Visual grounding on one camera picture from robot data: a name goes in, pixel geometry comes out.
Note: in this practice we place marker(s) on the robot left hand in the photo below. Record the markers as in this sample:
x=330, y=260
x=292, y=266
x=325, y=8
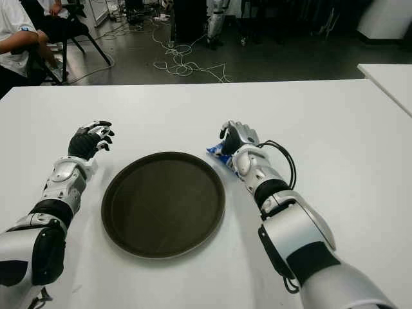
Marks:
x=82, y=145

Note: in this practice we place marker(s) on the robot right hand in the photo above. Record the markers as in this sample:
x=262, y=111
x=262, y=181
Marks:
x=241, y=133

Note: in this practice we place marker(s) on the blue Oreo packet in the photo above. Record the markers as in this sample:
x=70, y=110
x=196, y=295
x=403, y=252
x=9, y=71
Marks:
x=215, y=150

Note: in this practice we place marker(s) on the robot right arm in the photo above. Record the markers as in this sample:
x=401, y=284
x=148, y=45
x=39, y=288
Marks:
x=296, y=228

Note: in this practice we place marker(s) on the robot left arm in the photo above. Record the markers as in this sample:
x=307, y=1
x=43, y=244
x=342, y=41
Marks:
x=62, y=181

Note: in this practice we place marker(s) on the round dark brown tray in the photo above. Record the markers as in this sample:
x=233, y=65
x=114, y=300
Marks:
x=162, y=206

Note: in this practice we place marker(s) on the black chair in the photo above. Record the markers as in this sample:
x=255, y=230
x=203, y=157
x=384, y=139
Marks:
x=75, y=30

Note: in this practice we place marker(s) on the black cabinet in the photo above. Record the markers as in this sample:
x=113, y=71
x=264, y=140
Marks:
x=190, y=19

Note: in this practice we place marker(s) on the person in white shirt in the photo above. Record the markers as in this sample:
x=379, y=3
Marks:
x=13, y=29

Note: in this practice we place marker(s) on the person in black shorts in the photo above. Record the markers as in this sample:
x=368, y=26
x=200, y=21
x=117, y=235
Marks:
x=56, y=8

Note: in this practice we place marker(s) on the white power strip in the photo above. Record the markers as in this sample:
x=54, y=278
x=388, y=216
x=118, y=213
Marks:
x=161, y=18

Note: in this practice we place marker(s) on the white side table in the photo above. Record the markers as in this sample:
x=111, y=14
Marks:
x=389, y=80

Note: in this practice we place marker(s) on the white curved panel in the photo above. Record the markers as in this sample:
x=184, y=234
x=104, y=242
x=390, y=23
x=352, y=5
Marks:
x=386, y=16

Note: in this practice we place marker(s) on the white shelf frame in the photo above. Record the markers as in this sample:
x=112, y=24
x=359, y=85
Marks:
x=98, y=11

